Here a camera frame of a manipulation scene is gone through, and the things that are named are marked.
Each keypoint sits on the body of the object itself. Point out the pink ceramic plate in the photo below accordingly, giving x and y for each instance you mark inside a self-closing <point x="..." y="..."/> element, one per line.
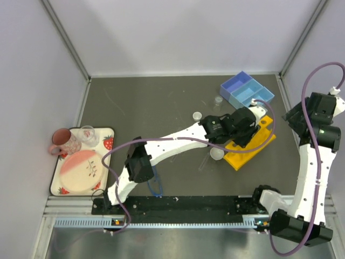
<point x="81" y="172"/>

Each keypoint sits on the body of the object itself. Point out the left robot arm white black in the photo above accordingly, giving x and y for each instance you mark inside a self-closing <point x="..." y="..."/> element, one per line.
<point x="145" y="154"/>

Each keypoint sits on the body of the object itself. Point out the yellow test tube rack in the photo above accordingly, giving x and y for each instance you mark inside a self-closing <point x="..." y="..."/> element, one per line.
<point x="238" y="160"/>

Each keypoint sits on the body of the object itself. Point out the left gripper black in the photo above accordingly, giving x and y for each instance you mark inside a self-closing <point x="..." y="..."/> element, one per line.
<point x="250" y="131"/>

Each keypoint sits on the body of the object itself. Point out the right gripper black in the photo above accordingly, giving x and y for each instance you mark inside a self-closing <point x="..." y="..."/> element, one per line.
<point x="292" y="115"/>

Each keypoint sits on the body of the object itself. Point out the grey slotted cable duct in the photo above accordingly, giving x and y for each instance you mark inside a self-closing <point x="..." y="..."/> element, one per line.
<point x="114" y="223"/>

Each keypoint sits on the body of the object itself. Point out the pink patterned mug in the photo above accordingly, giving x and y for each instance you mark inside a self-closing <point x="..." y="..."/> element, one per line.
<point x="64" y="142"/>

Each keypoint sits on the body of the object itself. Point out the small white plastic cup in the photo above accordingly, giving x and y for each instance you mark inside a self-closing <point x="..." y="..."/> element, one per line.
<point x="197" y="116"/>

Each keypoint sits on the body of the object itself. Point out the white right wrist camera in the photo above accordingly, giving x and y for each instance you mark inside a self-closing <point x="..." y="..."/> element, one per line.
<point x="340" y="105"/>

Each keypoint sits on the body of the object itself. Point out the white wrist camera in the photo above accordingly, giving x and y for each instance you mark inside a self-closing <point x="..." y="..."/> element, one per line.
<point x="258" y="110"/>
<point x="340" y="105"/>

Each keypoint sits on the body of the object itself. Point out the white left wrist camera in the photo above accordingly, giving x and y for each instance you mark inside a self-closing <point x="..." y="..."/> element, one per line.
<point x="258" y="110"/>

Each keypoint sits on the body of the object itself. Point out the white round dish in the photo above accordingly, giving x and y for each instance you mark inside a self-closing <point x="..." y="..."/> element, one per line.
<point x="216" y="153"/>

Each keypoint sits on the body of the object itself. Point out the clear drinking glass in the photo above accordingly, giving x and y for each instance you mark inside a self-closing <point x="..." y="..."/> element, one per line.
<point x="88" y="136"/>

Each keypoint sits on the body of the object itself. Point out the three-compartment blue organizer box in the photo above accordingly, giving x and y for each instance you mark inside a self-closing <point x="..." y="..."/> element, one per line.
<point x="242" y="88"/>

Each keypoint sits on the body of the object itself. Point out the blue safety glasses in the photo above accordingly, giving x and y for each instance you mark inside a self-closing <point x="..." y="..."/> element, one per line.
<point x="154" y="184"/>

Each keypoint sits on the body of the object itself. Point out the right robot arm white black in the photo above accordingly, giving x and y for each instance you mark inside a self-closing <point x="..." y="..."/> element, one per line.
<point x="303" y="221"/>

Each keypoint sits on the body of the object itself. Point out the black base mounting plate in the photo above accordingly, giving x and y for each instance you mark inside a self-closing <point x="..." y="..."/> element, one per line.
<point x="188" y="209"/>

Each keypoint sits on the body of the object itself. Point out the clear glass test tube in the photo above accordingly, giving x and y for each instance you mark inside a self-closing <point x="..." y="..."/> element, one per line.
<point x="204" y="162"/>

